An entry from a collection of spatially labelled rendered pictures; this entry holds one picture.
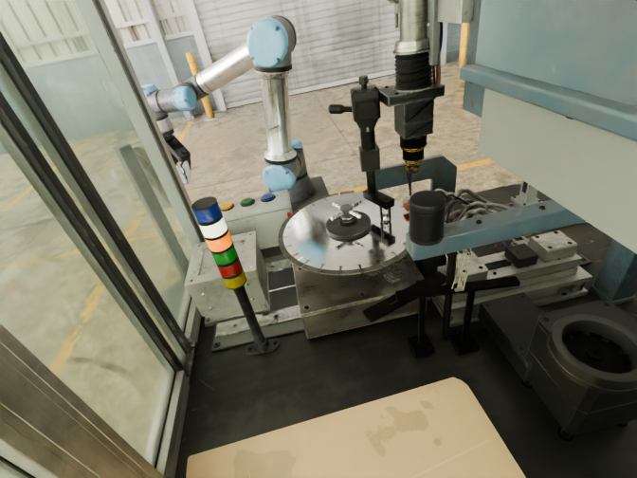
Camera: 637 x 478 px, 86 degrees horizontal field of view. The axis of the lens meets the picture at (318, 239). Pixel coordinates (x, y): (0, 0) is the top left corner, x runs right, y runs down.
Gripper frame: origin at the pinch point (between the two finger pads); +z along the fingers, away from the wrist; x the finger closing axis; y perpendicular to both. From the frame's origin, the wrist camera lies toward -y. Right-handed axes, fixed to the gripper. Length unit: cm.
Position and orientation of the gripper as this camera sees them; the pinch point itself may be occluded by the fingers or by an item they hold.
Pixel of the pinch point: (187, 181)
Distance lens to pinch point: 144.9
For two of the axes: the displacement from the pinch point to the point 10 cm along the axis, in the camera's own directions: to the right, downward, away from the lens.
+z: 1.6, 8.0, 5.8
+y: -7.4, -2.9, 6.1
